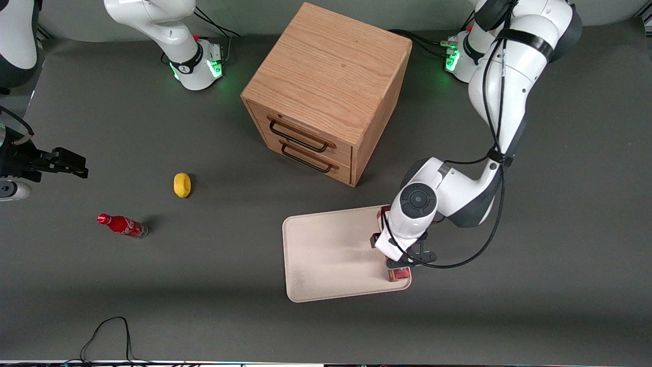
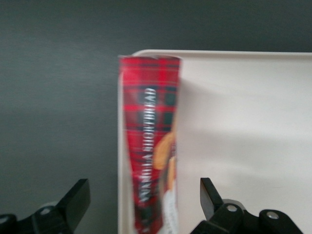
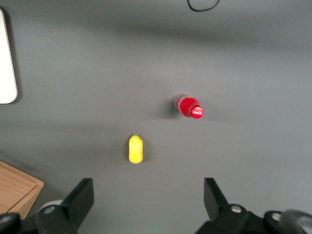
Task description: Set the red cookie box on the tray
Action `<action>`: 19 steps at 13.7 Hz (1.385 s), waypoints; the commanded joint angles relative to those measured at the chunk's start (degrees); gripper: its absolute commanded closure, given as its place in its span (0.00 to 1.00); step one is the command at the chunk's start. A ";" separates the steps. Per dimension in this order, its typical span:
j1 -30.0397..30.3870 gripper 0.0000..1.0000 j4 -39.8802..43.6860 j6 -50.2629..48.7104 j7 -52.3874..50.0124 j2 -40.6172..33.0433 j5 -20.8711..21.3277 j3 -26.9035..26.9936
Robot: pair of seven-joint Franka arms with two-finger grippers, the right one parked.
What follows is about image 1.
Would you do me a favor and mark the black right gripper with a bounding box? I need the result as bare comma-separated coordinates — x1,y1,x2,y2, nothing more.
0,137,89,182

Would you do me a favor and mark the red cookie box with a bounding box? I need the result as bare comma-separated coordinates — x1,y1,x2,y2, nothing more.
377,205,412,283

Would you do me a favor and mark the beige rectangular tray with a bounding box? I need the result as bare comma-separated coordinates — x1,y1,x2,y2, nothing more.
282,205,412,303

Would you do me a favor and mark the red cola bottle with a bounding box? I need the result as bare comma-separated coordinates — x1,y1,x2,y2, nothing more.
97,213,149,239

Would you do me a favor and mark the wooden drawer front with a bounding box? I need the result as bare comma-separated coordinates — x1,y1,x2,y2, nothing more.
247,101,353,165
265,137,352,185

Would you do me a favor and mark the wooden two-drawer cabinet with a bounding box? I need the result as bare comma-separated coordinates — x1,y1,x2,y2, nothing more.
240,2,413,188

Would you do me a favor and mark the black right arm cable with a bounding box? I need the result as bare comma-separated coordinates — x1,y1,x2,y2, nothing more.
0,105,34,136

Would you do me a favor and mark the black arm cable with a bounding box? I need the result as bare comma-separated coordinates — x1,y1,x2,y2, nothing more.
0,105,34,136
379,0,516,270

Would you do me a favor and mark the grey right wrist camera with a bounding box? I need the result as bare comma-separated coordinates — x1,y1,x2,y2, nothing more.
0,181,32,202

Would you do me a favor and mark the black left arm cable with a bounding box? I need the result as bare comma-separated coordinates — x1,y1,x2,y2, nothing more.
379,0,516,270

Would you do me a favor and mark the black metal drawer handle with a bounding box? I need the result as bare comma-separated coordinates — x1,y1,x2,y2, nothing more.
268,118,331,153
281,143,334,174

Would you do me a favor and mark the black looped table cable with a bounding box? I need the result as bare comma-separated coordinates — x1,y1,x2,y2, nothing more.
80,316,153,365

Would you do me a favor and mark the black right base cable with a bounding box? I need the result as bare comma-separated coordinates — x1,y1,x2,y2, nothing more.
193,6,241,64

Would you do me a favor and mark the black base cable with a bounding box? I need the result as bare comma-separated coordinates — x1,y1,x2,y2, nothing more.
193,6,241,64
388,29,459,58

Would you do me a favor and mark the black left base cable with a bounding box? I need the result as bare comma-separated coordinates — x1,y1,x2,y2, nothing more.
388,29,459,58

